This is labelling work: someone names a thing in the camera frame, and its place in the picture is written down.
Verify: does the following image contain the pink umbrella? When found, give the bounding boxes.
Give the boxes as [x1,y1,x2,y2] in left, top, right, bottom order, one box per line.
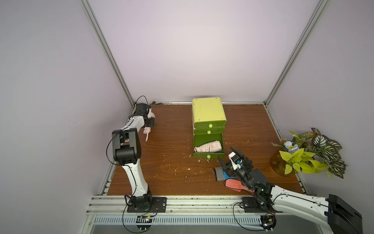
[143,112,155,142]
[194,140,223,153]

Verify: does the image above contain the yellow-green drawer cabinet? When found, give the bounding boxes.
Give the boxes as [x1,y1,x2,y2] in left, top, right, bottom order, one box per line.
[192,97,227,159]

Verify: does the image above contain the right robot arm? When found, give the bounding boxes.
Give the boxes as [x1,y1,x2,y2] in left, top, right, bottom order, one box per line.
[218,149,363,234]

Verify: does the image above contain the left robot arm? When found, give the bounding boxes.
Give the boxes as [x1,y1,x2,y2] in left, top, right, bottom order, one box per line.
[112,103,154,209]

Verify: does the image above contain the black and blue work glove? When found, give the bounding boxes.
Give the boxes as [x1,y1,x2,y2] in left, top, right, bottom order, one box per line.
[214,157,254,181]

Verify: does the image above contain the pink plastic scoop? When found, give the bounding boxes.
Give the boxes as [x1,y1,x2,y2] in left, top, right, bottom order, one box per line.
[225,179,254,194]

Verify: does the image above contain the right electronics board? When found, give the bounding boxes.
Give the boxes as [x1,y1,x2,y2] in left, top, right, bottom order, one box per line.
[260,213,277,232]

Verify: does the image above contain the electronics board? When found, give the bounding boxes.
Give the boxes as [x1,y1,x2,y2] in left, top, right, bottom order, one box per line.
[135,215,154,233]
[260,213,277,232]

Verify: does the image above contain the artificial potted plant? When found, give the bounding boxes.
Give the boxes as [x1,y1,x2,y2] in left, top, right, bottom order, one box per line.
[270,128,347,179]

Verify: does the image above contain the left electronics board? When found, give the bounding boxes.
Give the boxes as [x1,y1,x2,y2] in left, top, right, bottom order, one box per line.
[135,215,154,233]

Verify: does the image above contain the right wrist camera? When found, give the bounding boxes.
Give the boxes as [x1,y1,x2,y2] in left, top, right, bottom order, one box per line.
[229,152,243,171]

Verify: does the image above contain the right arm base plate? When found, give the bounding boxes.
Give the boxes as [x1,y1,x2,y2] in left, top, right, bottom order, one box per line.
[239,197,279,213]

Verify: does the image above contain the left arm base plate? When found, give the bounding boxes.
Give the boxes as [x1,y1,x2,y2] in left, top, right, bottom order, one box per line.
[127,197,167,213]

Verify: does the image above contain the aluminium front rail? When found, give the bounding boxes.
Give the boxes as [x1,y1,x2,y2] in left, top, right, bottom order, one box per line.
[78,195,331,234]

